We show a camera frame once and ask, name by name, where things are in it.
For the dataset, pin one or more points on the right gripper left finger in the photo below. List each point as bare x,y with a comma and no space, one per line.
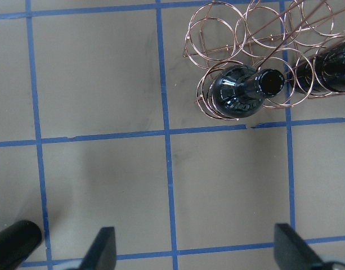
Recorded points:
102,254

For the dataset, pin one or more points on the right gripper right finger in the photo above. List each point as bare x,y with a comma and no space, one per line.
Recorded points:
291,251

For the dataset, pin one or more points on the black wine bottle in rack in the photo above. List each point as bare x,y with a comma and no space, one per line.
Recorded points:
240,91

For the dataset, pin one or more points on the black wine bottle being moved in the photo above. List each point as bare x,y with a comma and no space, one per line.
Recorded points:
18,242

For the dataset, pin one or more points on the black wine bottle rack end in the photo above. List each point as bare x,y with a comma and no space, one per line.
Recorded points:
323,73

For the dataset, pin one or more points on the copper wire wine rack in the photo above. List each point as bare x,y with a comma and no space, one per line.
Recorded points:
220,35

